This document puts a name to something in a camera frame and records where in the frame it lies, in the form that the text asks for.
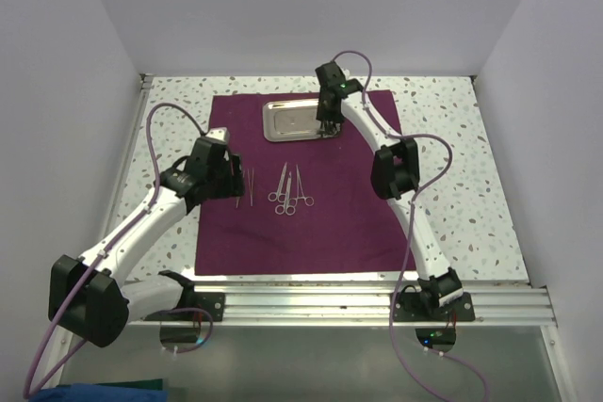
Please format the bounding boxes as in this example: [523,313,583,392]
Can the steel scissors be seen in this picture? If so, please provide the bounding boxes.
[274,173,296,216]

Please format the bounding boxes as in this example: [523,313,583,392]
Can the green cloth piece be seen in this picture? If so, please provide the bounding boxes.
[104,378,164,391]

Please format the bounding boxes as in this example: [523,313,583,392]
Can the blue cloth bundle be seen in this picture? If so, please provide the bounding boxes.
[30,384,168,402]

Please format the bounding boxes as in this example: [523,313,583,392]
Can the steel instrument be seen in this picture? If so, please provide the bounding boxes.
[319,124,341,138]

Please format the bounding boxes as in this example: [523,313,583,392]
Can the stainless steel instrument tray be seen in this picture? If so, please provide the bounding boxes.
[262,99,327,143]

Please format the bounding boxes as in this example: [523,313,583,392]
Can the aluminium front rail frame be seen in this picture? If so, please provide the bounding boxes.
[40,279,579,402]

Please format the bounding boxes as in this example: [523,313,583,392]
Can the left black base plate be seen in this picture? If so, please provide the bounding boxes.
[144,291,225,322]

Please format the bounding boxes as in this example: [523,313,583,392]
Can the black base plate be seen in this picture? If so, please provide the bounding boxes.
[144,291,225,322]
[389,284,474,323]

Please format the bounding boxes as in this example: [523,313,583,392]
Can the steel forceps with ring handles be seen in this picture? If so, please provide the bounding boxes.
[294,166,315,207]

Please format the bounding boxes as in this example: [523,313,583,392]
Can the steel clamp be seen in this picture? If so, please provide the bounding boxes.
[268,163,287,202]

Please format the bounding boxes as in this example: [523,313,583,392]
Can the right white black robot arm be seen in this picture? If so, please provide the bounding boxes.
[316,61,464,320]

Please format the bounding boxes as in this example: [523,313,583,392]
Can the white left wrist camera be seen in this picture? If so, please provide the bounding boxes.
[206,127,230,144]

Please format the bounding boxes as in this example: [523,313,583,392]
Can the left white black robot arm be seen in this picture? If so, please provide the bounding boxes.
[48,128,244,347]

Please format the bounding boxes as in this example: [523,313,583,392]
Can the aluminium left side rail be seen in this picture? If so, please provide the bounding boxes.
[92,73,155,249]

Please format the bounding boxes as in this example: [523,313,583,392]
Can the purple surgical cloth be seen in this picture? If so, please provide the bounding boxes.
[195,94,416,276]

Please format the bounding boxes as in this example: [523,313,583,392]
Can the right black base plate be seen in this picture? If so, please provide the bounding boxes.
[389,284,474,323]

